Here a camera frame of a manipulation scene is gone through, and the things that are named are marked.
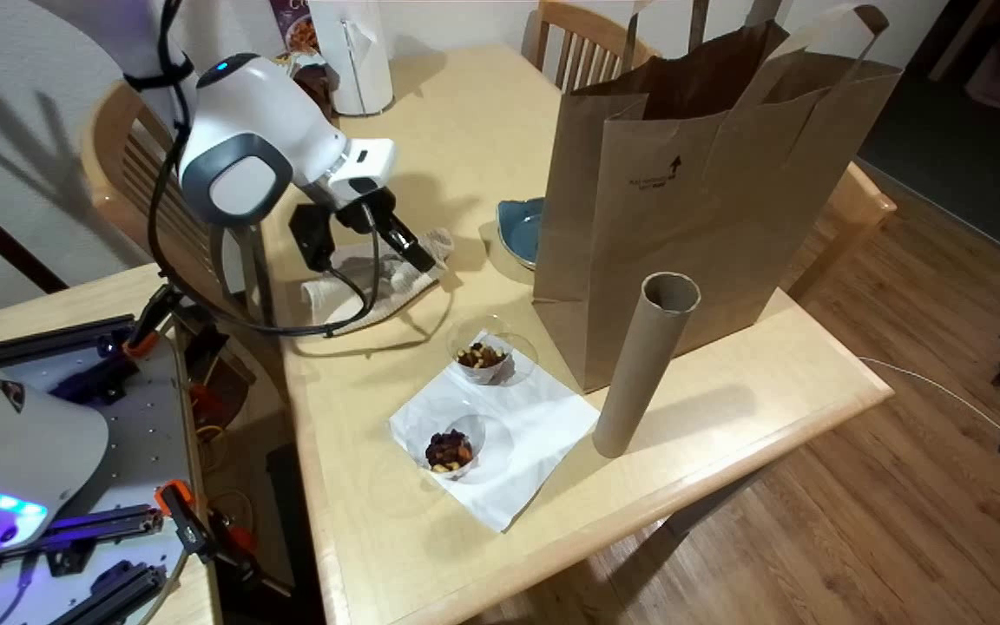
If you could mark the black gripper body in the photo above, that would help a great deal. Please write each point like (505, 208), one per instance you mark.
(369, 213)

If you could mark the beige ribbed cloth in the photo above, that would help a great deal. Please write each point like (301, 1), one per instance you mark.
(369, 281)

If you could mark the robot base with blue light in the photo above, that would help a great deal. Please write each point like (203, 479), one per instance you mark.
(47, 456)

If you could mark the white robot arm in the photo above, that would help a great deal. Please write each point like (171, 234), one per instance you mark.
(247, 134)

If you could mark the blue ceramic bowl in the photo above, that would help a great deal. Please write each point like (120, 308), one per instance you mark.
(520, 227)

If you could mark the wooden chair beside robot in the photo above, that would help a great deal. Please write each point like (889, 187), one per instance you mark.
(208, 264)

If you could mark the clear cup with snacks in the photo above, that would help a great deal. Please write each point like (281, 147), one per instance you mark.
(492, 359)
(468, 450)

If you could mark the wooden chair behind table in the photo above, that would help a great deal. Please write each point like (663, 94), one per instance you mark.
(576, 45)

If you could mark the cardboard tube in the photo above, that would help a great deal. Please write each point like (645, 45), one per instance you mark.
(657, 322)

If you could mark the brown paper bag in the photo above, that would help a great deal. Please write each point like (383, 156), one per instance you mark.
(708, 164)

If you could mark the orange black clamp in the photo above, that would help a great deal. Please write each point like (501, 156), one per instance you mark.
(203, 531)

